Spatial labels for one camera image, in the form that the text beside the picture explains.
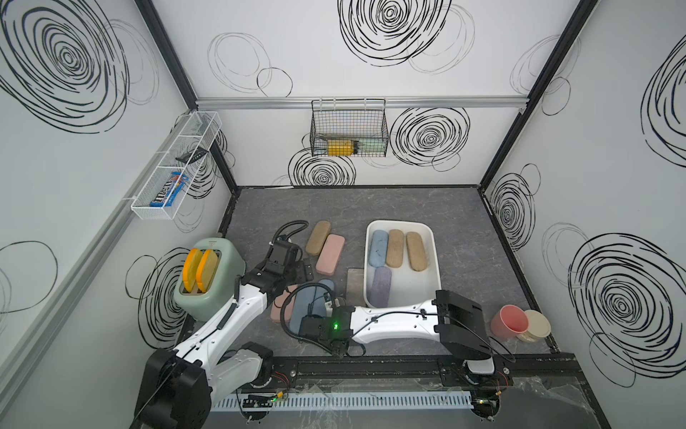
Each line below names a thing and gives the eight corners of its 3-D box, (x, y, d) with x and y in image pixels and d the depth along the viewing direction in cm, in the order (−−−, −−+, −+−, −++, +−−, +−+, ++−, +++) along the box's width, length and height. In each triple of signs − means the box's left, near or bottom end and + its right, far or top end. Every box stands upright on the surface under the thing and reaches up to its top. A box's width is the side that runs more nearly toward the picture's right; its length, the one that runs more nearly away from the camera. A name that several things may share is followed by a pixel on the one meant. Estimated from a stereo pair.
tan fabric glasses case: (305, 253, 101) (304, 249, 98) (317, 223, 110) (316, 219, 108) (320, 256, 100) (319, 252, 98) (331, 226, 109) (330, 222, 107)
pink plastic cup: (489, 341, 81) (505, 331, 73) (481, 316, 86) (496, 304, 78) (514, 341, 81) (533, 331, 73) (505, 316, 86) (522, 304, 78)
